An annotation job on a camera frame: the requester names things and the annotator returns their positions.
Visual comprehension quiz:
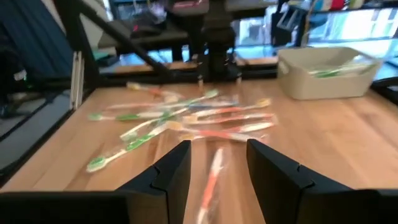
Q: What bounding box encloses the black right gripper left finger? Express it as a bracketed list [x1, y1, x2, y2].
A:
[0, 139, 192, 224]

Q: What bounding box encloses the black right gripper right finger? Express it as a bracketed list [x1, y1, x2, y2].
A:
[246, 139, 398, 224]

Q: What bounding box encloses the green toothbrush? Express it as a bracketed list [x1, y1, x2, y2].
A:
[86, 123, 177, 174]
[119, 89, 220, 141]
[87, 111, 170, 123]
[307, 62, 374, 78]

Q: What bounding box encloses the frosted white plastic bin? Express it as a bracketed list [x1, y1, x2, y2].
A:
[276, 46, 382, 101]

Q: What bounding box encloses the black background desk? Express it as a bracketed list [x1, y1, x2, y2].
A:
[98, 18, 277, 62]

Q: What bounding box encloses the silver bracket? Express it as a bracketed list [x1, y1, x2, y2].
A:
[70, 51, 85, 110]

